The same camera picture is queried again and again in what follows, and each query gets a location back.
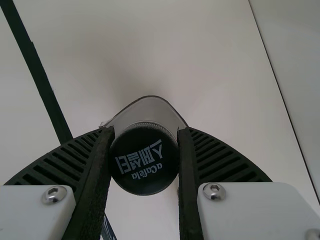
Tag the black strip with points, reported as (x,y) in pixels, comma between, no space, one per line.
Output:
(37,75)

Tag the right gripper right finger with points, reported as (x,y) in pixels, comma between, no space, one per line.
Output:
(250,212)

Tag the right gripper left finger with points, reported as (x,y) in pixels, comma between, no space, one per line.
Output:
(50,212)

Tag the dark coffee bottle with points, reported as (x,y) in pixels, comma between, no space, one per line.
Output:
(143,162)

